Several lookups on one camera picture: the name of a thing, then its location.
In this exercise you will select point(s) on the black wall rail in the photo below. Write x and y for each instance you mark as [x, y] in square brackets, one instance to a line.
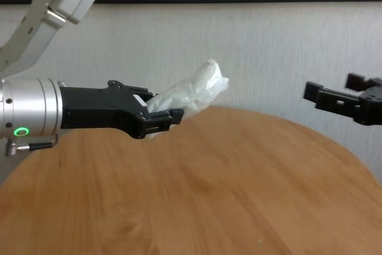
[209, 0]

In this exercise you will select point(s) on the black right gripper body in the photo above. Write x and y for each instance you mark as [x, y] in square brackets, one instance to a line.
[373, 105]

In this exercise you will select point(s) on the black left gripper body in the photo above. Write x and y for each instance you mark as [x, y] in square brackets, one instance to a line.
[95, 108]

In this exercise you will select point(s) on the white plastic-wrapped sandbag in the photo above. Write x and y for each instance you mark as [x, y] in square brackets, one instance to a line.
[197, 87]

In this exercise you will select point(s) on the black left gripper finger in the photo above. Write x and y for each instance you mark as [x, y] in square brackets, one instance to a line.
[140, 91]
[158, 120]

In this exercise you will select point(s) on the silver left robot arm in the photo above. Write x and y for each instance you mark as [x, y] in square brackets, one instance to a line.
[30, 108]

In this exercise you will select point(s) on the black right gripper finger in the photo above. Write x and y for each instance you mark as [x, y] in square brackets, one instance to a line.
[358, 82]
[328, 98]

